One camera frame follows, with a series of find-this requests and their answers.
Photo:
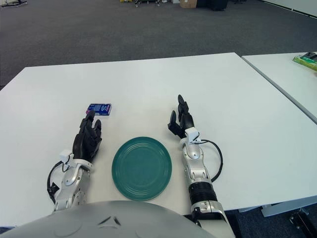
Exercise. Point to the wheeled metal cart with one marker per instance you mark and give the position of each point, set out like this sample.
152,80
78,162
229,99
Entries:
151,2

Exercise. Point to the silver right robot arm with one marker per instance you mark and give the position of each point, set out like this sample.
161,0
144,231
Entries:
196,163

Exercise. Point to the green flat box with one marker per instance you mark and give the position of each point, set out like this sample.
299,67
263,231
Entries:
305,63

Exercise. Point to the small black object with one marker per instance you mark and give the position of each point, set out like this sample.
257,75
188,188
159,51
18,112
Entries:
312,55

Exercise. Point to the brown cardboard box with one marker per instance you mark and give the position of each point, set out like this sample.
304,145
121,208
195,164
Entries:
187,3

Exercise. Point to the blue gum pack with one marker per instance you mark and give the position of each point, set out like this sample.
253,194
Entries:
100,109

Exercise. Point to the white table frame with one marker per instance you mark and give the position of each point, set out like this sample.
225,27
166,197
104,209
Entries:
272,209

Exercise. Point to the black table foot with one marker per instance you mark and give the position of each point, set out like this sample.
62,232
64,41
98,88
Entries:
303,220

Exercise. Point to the green round plate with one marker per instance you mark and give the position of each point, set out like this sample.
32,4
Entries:
141,168

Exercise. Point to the grey robot torso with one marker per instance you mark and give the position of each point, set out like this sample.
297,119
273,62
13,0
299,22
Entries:
99,220

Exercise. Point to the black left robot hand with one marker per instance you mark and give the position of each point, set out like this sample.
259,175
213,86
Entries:
85,143

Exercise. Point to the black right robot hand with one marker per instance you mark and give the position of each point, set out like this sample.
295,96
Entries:
184,120

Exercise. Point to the black cabinet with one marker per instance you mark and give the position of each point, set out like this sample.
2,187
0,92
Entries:
211,4

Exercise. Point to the black floor stand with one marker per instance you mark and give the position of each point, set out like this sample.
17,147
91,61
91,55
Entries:
12,2

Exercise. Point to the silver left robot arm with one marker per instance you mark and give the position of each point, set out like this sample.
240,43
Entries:
70,181

